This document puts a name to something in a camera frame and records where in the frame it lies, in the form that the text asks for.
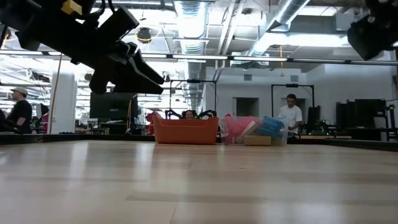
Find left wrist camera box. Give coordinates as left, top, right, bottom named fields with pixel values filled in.
left=93, top=5, right=140, bottom=44

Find clear plastic bin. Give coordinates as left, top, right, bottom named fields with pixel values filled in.
left=221, top=115, right=289, bottom=146

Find red chair back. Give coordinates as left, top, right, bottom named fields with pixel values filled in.
left=145, top=111, right=162, bottom=135

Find black aluminium table frame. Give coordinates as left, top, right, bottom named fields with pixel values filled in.
left=0, top=133, right=398, bottom=152

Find yellow cable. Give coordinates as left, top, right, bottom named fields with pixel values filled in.
left=49, top=55, right=62, bottom=134

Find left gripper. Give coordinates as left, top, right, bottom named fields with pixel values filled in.
left=73, top=40, right=165, bottom=95

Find black monitor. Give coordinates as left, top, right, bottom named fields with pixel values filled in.
left=89, top=92, right=139, bottom=121

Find black background cabinets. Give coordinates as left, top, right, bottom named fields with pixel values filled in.
left=335, top=98, right=388, bottom=129

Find black round ceiling fixture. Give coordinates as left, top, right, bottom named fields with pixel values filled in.
left=136, top=27, right=152, bottom=44

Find black background rig frame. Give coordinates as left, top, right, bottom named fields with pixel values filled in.
left=271, top=83, right=315, bottom=110
left=169, top=79, right=218, bottom=118

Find white pillar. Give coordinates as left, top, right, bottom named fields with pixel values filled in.
left=49, top=55, right=78, bottom=134

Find yellow tape tag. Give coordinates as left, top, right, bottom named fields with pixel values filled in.
left=61, top=0, right=83, bottom=16

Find orange plastic bin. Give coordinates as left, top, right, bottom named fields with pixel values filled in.
left=152, top=116, right=220, bottom=146

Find black background chair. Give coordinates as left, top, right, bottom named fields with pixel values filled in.
left=307, top=105, right=322, bottom=135

